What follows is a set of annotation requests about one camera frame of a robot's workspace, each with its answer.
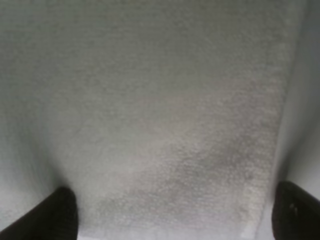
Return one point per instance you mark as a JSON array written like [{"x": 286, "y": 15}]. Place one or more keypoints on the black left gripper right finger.
[{"x": 295, "y": 213}]

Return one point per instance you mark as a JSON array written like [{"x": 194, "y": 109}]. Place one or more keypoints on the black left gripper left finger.
[{"x": 55, "y": 218}]

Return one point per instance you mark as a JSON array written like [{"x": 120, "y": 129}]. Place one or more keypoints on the white towel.
[{"x": 161, "y": 115}]

